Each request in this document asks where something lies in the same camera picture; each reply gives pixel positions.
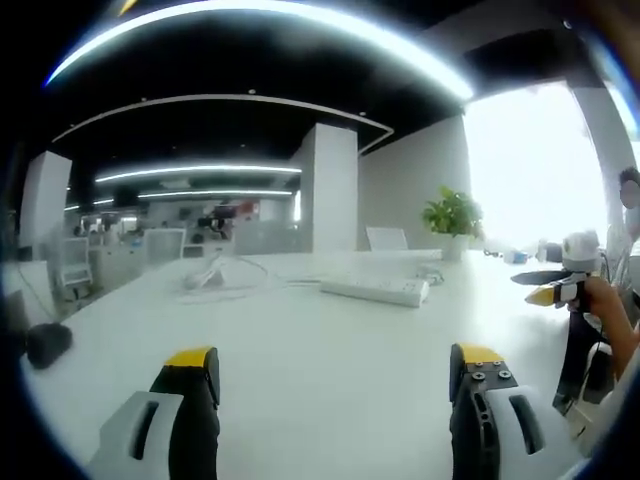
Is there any person's right hand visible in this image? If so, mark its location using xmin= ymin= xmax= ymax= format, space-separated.
xmin=574 ymin=275 xmax=626 ymax=329

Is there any black round object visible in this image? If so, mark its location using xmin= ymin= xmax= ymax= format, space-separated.
xmin=25 ymin=323 xmax=74 ymax=370

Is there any white charger with cable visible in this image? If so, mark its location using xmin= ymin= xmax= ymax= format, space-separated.
xmin=174 ymin=254 xmax=321 ymax=304

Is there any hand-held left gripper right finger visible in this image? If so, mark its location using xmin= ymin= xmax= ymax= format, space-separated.
xmin=448 ymin=342 xmax=586 ymax=480

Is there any white board stand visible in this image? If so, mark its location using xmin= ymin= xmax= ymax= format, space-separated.
xmin=365 ymin=226 xmax=410 ymax=252

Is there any white chair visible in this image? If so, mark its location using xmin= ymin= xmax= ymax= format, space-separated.
xmin=54 ymin=235 xmax=94 ymax=287
xmin=143 ymin=227 xmax=187 ymax=266

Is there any potted green plant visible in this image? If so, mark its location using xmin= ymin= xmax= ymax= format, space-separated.
xmin=420 ymin=184 xmax=485 ymax=262

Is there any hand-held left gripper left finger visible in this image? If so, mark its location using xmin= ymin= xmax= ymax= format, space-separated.
xmin=85 ymin=345 xmax=222 ymax=480

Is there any white desk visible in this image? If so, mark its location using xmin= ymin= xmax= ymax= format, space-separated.
xmin=22 ymin=248 xmax=609 ymax=480

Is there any white power strip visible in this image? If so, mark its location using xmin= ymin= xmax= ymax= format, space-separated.
xmin=318 ymin=276 xmax=431 ymax=308

